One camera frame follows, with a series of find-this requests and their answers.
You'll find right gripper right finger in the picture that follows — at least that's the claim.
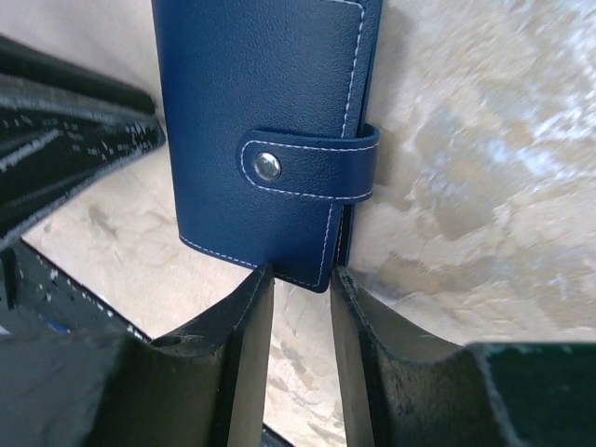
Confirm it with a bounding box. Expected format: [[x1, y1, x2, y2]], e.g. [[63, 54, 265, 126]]
[[330, 267, 507, 446]]

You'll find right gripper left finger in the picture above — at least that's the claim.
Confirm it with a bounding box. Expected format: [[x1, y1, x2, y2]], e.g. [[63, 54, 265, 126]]
[[88, 265, 274, 446]]

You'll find blue card holder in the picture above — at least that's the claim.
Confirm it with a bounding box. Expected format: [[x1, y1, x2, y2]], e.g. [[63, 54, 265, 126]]
[[153, 1, 382, 292]]

